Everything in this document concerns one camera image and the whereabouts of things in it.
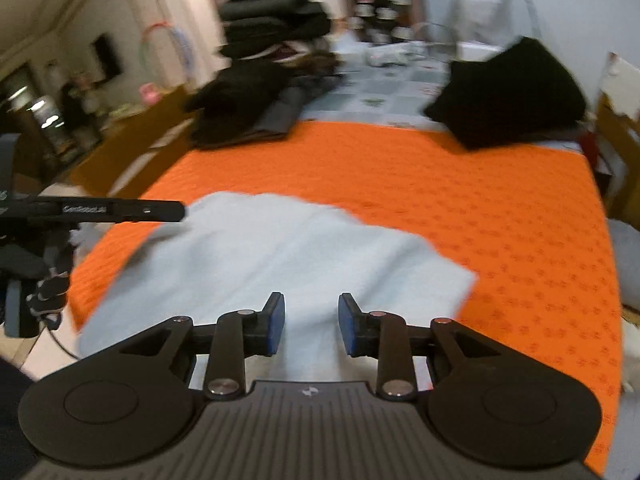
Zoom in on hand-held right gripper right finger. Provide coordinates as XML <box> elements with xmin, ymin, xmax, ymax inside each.
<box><xmin>338</xmin><ymin>292</ymin><xmax>521</xmax><ymax>401</ymax></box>

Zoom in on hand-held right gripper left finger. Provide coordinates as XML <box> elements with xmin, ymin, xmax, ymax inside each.
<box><xmin>119</xmin><ymin>291</ymin><xmax>286</xmax><ymax>401</ymax></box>

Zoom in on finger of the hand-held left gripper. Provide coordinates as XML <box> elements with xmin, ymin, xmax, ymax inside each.
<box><xmin>129</xmin><ymin>200</ymin><xmax>187</xmax><ymax>223</ymax></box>

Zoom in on cream fleece pants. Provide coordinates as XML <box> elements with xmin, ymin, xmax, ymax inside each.
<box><xmin>77</xmin><ymin>191</ymin><xmax>479</xmax><ymax>386</ymax></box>

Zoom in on stack of folded dark clothes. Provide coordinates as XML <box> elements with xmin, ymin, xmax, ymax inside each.
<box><xmin>215</xmin><ymin>0</ymin><xmax>346</xmax><ymax>76</ymax></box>

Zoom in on person's left hand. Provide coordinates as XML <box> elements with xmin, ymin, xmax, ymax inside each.
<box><xmin>25</xmin><ymin>227</ymin><xmax>75</xmax><ymax>318</ymax></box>

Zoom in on wooden chair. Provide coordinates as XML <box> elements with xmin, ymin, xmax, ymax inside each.
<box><xmin>69</xmin><ymin>85</ymin><xmax>198</xmax><ymax>200</ymax></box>

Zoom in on large black folded garment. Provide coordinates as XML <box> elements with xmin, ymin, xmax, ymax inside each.
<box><xmin>184</xmin><ymin>60</ymin><xmax>296</xmax><ymax>148</ymax></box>

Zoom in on dark grey folded pants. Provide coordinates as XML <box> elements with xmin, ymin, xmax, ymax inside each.
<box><xmin>192</xmin><ymin>85</ymin><xmax>307</xmax><ymax>150</ymax></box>

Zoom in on blue hoop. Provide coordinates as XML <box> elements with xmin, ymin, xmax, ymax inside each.
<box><xmin>136</xmin><ymin>20</ymin><xmax>193</xmax><ymax>91</ymax></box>

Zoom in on orange patterned mat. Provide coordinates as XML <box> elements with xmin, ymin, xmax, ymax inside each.
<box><xmin>67</xmin><ymin>120</ymin><xmax>624</xmax><ymax>476</ymax></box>

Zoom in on checked leaf-print tablecloth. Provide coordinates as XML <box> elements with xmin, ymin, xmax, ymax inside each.
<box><xmin>299</xmin><ymin>41</ymin><xmax>583</xmax><ymax>153</ymax></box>

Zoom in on white power strip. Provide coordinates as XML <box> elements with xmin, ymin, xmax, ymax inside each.
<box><xmin>364</xmin><ymin>42</ymin><xmax>426</xmax><ymax>67</ymax></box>

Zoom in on pink water dispenser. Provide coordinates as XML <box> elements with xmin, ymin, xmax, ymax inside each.
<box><xmin>337</xmin><ymin>0</ymin><xmax>421</xmax><ymax>43</ymax></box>

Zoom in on white plastic bag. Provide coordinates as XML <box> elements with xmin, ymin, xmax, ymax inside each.
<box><xmin>447</xmin><ymin>0</ymin><xmax>543</xmax><ymax>61</ymax></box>

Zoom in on cream cloth piece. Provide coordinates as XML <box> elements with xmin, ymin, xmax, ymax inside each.
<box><xmin>600</xmin><ymin>52</ymin><xmax>640</xmax><ymax>121</ymax></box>

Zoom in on wall television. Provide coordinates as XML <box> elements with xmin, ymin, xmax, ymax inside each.
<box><xmin>90</xmin><ymin>32</ymin><xmax>123</xmax><ymax>83</ymax></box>

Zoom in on white cable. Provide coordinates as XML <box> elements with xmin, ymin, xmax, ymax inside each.
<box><xmin>410</xmin><ymin>22</ymin><xmax>458</xmax><ymax>58</ymax></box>

